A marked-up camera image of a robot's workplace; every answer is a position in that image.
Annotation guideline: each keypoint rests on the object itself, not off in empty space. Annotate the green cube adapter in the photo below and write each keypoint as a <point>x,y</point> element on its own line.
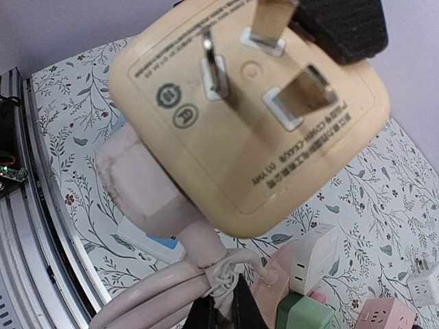
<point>299,311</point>

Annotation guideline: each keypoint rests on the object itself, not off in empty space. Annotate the white flat adapter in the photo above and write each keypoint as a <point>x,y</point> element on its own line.
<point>313,255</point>

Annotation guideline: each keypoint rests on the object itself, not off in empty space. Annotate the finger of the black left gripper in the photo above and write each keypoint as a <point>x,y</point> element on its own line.
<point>347,31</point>

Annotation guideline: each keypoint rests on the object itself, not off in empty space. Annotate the pink heart adapter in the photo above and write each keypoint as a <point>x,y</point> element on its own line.
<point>317,296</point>

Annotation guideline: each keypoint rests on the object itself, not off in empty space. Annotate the pink cube socket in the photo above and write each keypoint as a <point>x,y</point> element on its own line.
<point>385,313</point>

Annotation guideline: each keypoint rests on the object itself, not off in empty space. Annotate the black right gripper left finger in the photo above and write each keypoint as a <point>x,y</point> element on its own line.
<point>202,315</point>

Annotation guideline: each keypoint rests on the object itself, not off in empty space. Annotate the beige cube socket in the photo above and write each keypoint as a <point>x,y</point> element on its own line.
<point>247,118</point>

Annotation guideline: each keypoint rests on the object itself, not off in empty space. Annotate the white cube socket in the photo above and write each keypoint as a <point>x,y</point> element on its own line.
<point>423,284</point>

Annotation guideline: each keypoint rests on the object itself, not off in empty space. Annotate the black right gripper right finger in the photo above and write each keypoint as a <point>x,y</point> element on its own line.
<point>246,313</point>

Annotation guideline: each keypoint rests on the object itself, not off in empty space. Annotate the white colourful power strip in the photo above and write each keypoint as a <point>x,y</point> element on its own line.
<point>168,250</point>

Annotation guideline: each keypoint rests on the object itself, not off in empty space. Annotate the floral table mat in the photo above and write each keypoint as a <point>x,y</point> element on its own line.
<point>384,203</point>

